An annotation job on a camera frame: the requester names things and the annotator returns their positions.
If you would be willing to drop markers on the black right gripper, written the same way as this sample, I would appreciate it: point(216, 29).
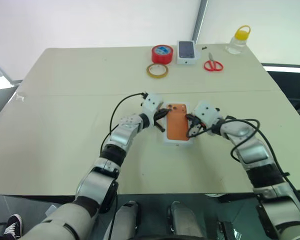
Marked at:
point(198, 126)

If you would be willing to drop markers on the white smartphone box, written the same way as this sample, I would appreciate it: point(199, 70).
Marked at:
point(187, 50)

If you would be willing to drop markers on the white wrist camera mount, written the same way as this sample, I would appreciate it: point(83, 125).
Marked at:
point(206, 112)
point(151, 102)

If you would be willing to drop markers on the red tape roll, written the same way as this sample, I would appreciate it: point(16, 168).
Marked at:
point(156, 58)

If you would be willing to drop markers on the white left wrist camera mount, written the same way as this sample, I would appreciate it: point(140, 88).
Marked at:
point(151, 102)

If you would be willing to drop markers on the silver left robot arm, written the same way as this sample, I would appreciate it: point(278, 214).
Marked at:
point(120, 135)

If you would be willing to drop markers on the grey metal pole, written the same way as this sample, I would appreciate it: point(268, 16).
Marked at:
point(201, 20)

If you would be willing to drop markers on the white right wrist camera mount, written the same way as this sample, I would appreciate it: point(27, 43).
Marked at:
point(206, 112)

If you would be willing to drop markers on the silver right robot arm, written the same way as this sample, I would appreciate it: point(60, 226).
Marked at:
point(252, 150)

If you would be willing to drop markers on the black and white sneaker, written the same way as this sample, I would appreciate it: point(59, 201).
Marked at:
point(13, 225)

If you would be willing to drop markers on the clear yellowish tape roll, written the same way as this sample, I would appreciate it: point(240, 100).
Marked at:
point(157, 76)

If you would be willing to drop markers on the clear jar with yellow lid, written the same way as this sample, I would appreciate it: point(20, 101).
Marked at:
point(236, 45)

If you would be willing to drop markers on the dark grey rounded shape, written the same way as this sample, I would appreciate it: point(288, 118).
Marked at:
point(127, 220)
point(181, 220)

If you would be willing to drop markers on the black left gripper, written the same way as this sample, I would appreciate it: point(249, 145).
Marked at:
point(155, 117)

